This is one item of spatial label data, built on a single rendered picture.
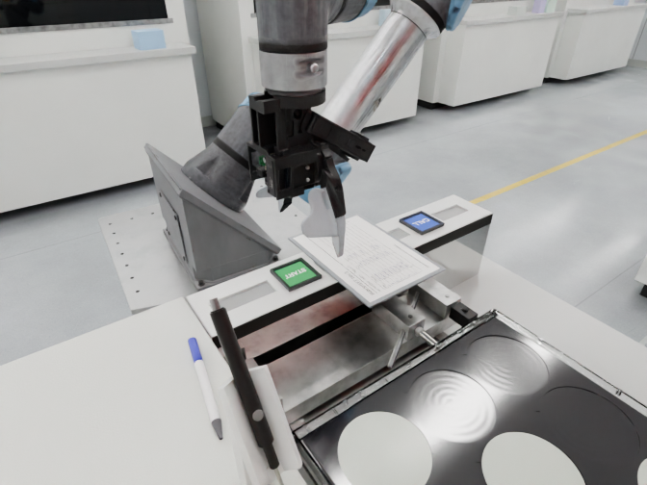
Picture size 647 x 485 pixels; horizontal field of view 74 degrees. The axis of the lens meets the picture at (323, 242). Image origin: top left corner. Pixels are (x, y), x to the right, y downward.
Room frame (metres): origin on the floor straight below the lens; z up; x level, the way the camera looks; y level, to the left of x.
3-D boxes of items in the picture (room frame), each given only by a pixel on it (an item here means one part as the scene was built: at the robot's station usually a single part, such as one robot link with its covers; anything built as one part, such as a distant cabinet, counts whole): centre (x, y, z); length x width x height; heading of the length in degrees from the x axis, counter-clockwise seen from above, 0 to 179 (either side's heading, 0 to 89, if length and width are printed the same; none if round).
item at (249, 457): (0.19, 0.05, 1.03); 0.06 x 0.04 x 0.13; 35
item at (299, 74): (0.51, 0.03, 1.24); 0.08 x 0.08 x 0.05
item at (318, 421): (0.39, -0.11, 0.90); 0.38 x 0.01 x 0.01; 125
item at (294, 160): (0.51, 0.04, 1.16); 0.09 x 0.08 x 0.12; 125
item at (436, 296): (0.54, -0.18, 0.89); 0.08 x 0.03 x 0.03; 35
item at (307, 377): (0.45, -0.05, 0.87); 0.36 x 0.08 x 0.03; 125
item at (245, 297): (0.58, -0.06, 0.89); 0.55 x 0.09 x 0.14; 125
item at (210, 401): (0.30, 0.13, 0.97); 0.14 x 0.01 x 0.01; 25
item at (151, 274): (0.85, 0.25, 0.75); 0.45 x 0.44 x 0.13; 32
